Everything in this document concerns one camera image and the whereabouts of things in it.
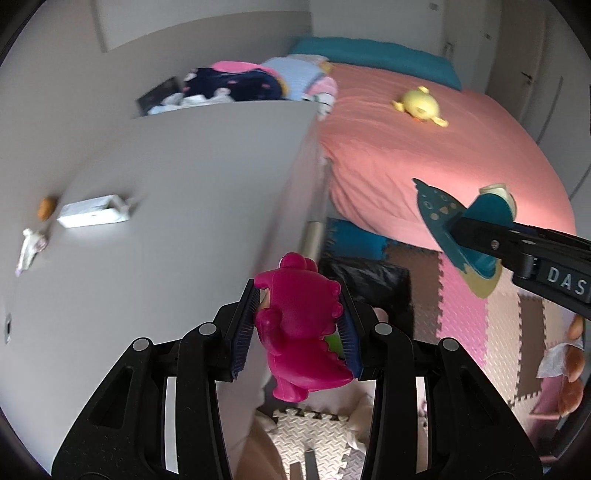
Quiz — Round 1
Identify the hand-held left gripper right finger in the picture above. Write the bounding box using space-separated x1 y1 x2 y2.
337 281 544 480

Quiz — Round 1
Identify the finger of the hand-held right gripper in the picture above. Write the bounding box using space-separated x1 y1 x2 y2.
444 215 551 274

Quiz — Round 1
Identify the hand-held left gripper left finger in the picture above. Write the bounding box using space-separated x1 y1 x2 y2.
51 278 263 480

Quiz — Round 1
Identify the magenta plastic toy figure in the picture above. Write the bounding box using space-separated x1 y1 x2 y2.
254 251 354 402

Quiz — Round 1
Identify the teal rocket plush toy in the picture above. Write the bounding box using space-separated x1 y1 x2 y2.
412 178 518 300

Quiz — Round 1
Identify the person's right hand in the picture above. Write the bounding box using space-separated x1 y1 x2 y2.
556 316 586 416

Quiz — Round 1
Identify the black plastic bag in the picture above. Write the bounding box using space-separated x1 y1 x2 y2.
318 258 413 340

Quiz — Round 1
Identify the foam puzzle floor mat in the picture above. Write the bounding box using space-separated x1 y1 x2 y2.
259 217 587 480

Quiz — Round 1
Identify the white crumpled tissue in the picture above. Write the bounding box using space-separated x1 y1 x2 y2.
536 342 570 380

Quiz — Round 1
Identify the pink bed sheet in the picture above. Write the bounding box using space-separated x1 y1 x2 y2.
316 62 578 264

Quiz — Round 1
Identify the yellow plush duck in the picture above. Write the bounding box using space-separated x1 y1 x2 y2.
392 86 450 128

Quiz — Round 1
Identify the white wardrobe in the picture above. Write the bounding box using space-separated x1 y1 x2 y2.
485 0 591 199

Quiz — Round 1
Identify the white rectangular box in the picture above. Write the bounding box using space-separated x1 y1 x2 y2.
56 195 132 229

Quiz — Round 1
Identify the teal pillow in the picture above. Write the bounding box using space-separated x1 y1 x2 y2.
288 37 462 90

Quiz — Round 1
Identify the pink and white cloth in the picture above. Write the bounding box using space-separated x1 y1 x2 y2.
302 76 339 121

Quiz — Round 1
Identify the white crumpled wrapper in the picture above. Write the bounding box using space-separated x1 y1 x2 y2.
15 228 49 278

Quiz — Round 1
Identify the dark flat tablet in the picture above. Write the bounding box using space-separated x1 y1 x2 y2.
136 76 183 116

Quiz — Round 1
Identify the light blue folded cloth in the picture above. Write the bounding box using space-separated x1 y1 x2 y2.
261 55 333 100

